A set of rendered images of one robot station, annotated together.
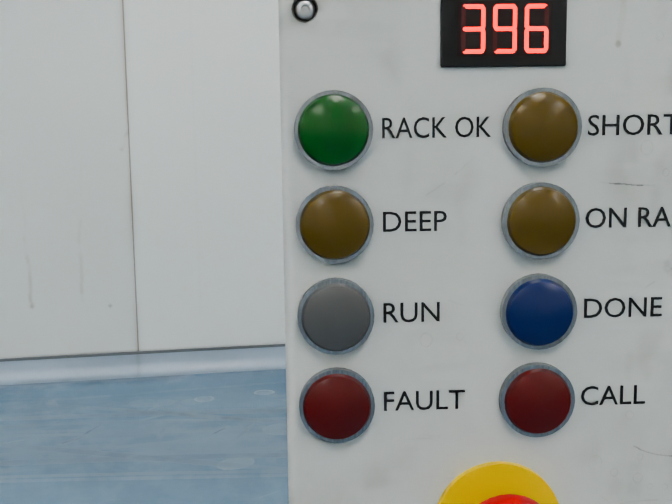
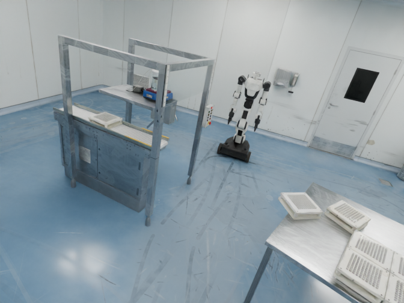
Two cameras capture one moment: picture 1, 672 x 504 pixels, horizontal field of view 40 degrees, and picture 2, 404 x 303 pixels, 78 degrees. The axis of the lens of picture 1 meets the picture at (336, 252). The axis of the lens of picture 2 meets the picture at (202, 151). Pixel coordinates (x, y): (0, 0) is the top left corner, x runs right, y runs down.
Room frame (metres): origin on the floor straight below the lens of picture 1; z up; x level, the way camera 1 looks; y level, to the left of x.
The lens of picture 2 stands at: (-0.75, 2.66, 2.04)
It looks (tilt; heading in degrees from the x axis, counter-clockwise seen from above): 27 degrees down; 292
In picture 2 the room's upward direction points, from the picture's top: 12 degrees clockwise
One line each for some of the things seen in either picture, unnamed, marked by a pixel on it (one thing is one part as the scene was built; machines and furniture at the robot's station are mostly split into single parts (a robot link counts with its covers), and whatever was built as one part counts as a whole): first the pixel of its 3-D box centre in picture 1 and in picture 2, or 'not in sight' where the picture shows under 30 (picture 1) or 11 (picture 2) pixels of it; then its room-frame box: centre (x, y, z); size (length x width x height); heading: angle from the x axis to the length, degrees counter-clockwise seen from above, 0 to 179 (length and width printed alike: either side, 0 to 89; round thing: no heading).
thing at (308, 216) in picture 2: not in sight; (299, 207); (-0.91, 0.79, 0.87); 0.24 x 0.24 x 0.02; 41
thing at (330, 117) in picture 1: (333, 130); not in sight; (0.36, 0.00, 1.11); 0.03 x 0.01 x 0.03; 93
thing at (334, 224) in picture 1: (334, 225); not in sight; (0.36, 0.00, 1.07); 0.03 x 0.01 x 0.03; 93
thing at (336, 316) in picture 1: (336, 317); not in sight; (0.36, 0.00, 1.03); 0.03 x 0.01 x 0.03; 93
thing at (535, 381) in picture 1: (538, 401); not in sight; (0.36, -0.08, 1.00); 0.03 x 0.01 x 0.03; 93
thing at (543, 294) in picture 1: (539, 312); not in sight; (0.36, -0.08, 1.03); 0.03 x 0.01 x 0.03; 93
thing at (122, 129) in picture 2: not in sight; (108, 127); (1.13, 0.82, 0.87); 1.35 x 0.25 x 0.05; 3
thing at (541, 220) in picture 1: (541, 221); not in sight; (0.36, -0.08, 1.07); 0.03 x 0.01 x 0.03; 93
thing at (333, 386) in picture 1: (337, 406); not in sight; (0.36, 0.00, 1.00); 0.03 x 0.01 x 0.03; 93
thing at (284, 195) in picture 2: not in sight; (300, 202); (-0.91, 0.79, 0.91); 0.25 x 0.24 x 0.02; 41
